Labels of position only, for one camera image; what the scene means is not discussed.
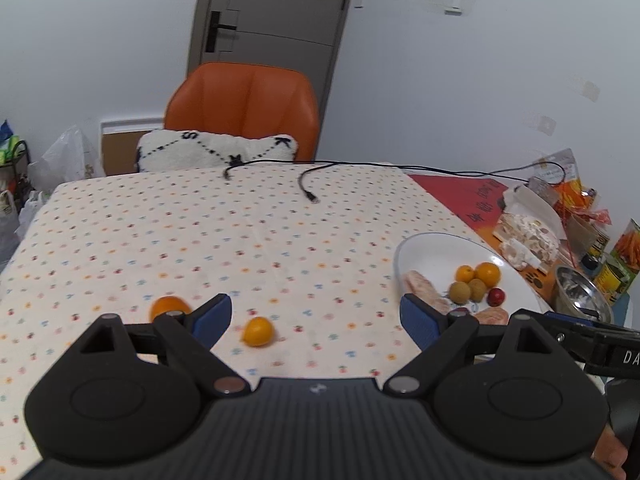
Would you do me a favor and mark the large orange mandarin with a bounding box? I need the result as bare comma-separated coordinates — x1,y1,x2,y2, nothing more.
149,296,192,322

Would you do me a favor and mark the small yellow kumquat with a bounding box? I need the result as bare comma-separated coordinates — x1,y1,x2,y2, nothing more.
242,316,276,348

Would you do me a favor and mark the orange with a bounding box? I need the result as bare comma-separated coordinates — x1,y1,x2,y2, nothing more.
474,261,501,288

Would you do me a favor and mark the right hand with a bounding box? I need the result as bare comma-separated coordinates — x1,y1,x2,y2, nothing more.
591,425,628,480

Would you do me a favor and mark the small orange kumquat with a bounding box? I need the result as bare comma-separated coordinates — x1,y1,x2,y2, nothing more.
454,264,475,283

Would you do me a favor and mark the stainless steel bowl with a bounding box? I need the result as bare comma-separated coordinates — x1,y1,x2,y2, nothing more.
551,266,613,324

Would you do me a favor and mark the carrot picture package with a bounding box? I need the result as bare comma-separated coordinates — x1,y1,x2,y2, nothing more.
594,219,640,306

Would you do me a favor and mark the white oval plate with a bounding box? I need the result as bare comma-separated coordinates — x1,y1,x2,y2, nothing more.
394,232,544,314

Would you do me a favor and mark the red orange placemat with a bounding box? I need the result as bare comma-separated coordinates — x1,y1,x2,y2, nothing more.
412,174,552,312

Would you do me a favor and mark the dotted white tablecloth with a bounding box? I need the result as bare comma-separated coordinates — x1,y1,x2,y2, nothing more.
1,164,471,479

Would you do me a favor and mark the orange snack bag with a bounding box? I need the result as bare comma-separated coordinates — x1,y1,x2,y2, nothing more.
534,148,612,226

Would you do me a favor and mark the white black cushion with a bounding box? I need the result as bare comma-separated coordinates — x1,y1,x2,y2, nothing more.
134,129,298,172

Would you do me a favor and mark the cardboard box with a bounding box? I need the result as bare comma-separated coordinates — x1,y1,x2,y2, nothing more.
100,117,163,177

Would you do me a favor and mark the white plastic bag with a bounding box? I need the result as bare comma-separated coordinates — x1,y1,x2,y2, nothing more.
28,126,105,193

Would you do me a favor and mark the orange leather chair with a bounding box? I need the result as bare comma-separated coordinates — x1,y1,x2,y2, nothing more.
164,62,320,160

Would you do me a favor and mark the grey door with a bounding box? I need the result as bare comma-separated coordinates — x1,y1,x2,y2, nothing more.
186,0,349,110

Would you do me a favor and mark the black usb cable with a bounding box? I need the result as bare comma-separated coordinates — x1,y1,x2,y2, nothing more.
298,159,532,205

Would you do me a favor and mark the black wire rack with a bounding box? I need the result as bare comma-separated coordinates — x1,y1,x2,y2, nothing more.
1,140,32,202

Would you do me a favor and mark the black door handle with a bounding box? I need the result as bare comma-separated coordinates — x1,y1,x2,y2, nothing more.
204,11,238,53

